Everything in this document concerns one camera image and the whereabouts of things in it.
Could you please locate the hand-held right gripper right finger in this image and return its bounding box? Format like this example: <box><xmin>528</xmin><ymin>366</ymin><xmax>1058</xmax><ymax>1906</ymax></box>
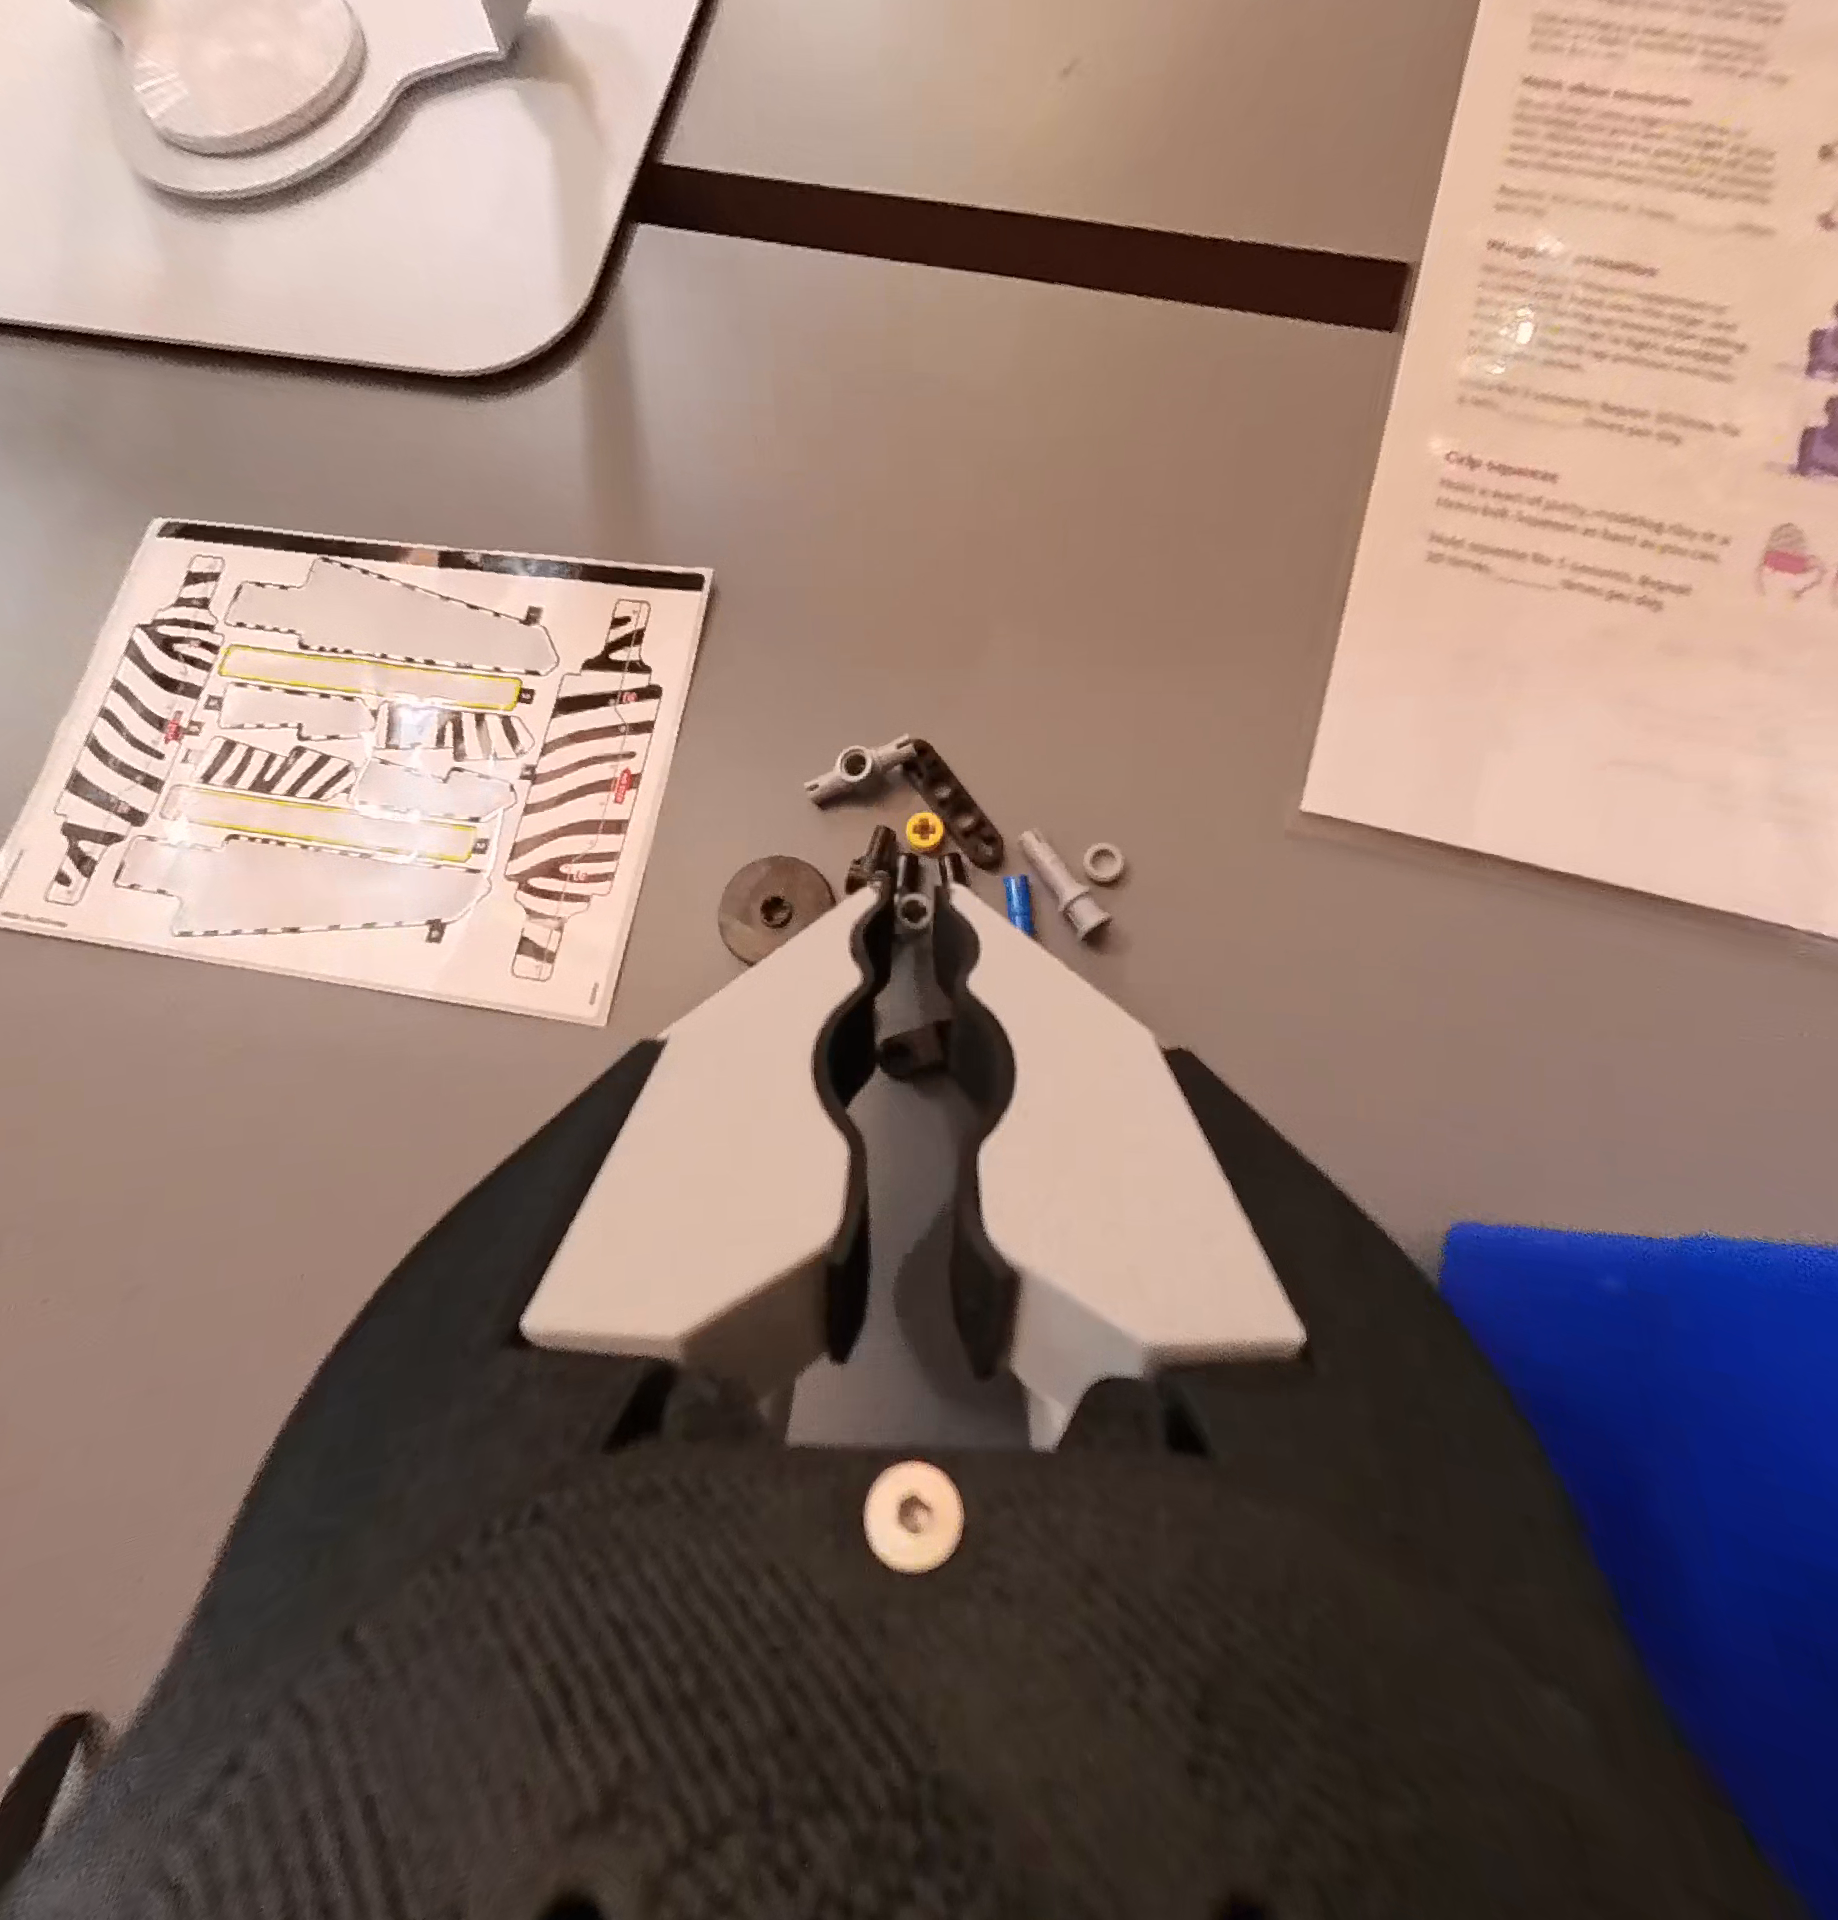
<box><xmin>934</xmin><ymin>882</ymin><xmax>1310</xmax><ymax>1420</ymax></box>

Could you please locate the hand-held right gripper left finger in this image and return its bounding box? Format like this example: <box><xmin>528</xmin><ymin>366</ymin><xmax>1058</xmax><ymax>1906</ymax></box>
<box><xmin>518</xmin><ymin>888</ymin><xmax>895</xmax><ymax>1374</ymax></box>

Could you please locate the dark grey toy connector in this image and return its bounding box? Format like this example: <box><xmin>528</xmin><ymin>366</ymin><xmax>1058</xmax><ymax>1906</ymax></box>
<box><xmin>878</xmin><ymin>886</ymin><xmax>963</xmax><ymax>1078</ymax></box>

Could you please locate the pile of small toy bricks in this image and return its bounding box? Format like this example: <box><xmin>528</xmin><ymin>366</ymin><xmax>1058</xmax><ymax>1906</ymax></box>
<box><xmin>720</xmin><ymin>739</ymin><xmax>1131</xmax><ymax>962</ymax></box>

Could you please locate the zebra sticker sheet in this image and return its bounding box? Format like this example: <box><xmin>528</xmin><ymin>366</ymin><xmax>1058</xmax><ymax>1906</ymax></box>
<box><xmin>0</xmin><ymin>518</ymin><xmax>715</xmax><ymax>1029</ymax></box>

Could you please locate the blue storage bin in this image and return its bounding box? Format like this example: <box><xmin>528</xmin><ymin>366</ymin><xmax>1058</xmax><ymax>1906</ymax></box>
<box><xmin>1440</xmin><ymin>1222</ymin><xmax>1838</xmax><ymax>1920</ymax></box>

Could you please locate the white printed paper sheet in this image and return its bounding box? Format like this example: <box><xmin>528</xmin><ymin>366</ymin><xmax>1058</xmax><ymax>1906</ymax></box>
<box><xmin>1299</xmin><ymin>0</ymin><xmax>1838</xmax><ymax>951</ymax></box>

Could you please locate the silver monitor stand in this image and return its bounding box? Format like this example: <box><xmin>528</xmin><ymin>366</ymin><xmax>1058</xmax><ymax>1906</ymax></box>
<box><xmin>0</xmin><ymin>0</ymin><xmax>708</xmax><ymax>377</ymax></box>

